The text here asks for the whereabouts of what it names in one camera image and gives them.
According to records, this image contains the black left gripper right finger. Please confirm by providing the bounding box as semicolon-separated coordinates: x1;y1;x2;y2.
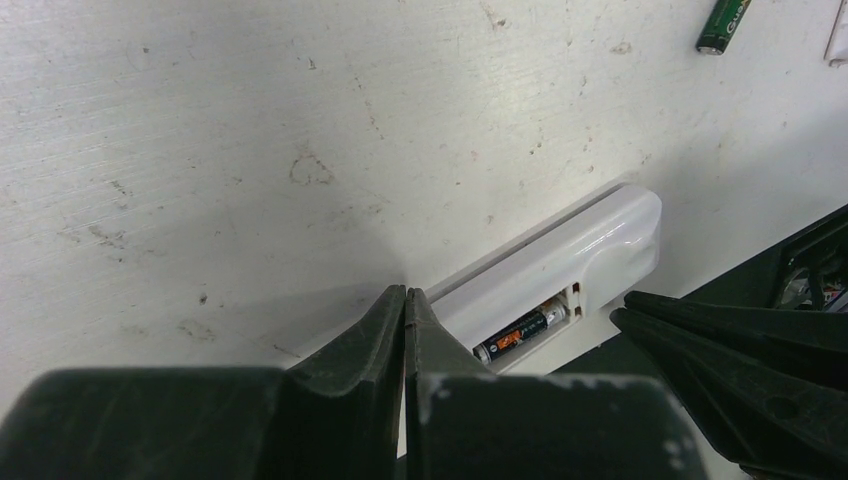
404;288;707;479

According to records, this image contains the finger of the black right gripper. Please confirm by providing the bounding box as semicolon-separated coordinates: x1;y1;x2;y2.
611;308;847;479
624;291;847;391

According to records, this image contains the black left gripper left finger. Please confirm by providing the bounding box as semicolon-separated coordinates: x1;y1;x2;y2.
1;285;406;479

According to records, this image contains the black orange AAA battery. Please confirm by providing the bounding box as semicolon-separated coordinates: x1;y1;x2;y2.
472;297;570;365

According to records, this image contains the white remote control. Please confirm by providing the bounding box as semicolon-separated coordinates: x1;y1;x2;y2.
432;185;662;373

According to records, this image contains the white battery cover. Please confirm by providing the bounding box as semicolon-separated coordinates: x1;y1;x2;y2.
823;0;848;68

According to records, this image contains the green AAA battery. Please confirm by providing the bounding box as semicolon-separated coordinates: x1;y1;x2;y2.
695;0;751;56

